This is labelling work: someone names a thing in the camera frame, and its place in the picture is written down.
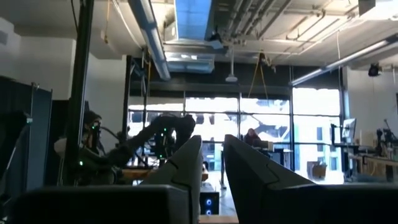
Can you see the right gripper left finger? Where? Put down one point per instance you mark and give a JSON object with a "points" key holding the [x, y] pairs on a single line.
{"points": [[189, 168]]}

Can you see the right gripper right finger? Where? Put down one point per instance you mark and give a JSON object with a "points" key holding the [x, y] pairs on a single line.
{"points": [[248, 177]]}

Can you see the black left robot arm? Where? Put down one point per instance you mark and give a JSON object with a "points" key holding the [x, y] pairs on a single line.
{"points": [[140, 137]]}

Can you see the person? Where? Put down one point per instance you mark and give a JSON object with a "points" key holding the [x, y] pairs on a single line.
{"points": [[252, 137]]}

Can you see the white pendant lamp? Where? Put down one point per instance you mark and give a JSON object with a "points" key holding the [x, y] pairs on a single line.
{"points": [[231, 78]]}

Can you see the small background monitor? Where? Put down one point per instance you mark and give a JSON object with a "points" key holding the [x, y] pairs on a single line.
{"points": [[349, 129]]}

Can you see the long wooden workbench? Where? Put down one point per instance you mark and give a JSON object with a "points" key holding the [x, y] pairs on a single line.
{"points": [[379, 160]]}

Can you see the silver ceiling pipe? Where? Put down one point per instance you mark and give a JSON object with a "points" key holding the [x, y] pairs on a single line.
{"points": [[152, 37]]}

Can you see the long ceiling light tube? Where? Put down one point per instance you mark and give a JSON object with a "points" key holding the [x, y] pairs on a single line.
{"points": [[342, 62]]}

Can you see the blue ceiling skylight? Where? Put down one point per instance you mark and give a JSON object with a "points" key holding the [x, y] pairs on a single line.
{"points": [[192, 18]]}

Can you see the blue-grey partition panel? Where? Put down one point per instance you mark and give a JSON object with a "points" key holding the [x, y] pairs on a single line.
{"points": [[40, 140]]}

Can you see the black ceiling spotlight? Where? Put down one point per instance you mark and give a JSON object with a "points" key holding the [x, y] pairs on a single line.
{"points": [[374, 70]]}

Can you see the large window wall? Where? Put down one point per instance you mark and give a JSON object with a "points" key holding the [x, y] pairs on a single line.
{"points": [[315, 102]]}

